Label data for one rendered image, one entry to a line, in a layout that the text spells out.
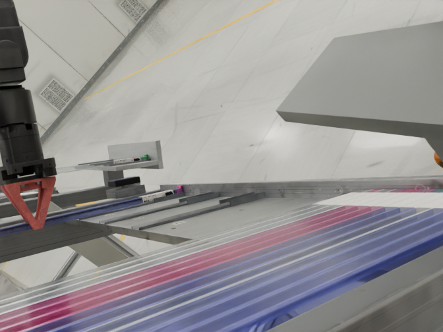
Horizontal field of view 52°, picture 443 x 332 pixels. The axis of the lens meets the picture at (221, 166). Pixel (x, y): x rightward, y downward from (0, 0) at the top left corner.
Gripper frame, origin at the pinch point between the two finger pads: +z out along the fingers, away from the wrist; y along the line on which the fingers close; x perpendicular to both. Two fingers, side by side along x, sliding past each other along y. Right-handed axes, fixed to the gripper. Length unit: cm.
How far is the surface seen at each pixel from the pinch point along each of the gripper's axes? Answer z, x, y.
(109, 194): -0.9, 16.0, -11.3
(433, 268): 0, 5, 59
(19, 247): 4.0, -1.6, -8.1
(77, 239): 5.3, 7.7, -8.2
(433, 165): 13, 121, -10
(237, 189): 0.2, 25.2, 16.8
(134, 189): -1.0, 19.8, -8.3
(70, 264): 41, 42, -157
